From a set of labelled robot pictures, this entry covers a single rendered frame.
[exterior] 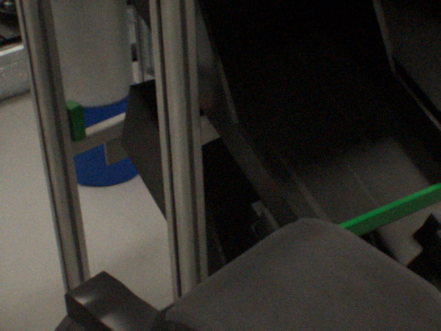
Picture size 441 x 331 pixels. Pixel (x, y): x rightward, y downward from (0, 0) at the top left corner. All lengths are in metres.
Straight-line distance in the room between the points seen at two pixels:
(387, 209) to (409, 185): 0.05
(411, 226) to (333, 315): 0.51
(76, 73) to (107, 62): 0.05
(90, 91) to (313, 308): 1.18
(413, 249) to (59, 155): 0.31
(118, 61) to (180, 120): 0.88
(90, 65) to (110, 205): 0.24
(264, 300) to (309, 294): 0.01
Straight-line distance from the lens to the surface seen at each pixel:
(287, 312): 0.22
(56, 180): 0.70
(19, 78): 1.82
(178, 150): 0.52
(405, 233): 0.72
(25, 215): 1.43
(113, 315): 0.31
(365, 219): 0.49
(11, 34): 1.86
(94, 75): 1.37
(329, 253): 0.24
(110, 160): 0.74
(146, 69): 1.79
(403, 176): 0.54
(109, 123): 0.71
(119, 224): 1.37
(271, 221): 0.60
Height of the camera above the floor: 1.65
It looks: 32 degrees down
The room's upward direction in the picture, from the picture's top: 2 degrees counter-clockwise
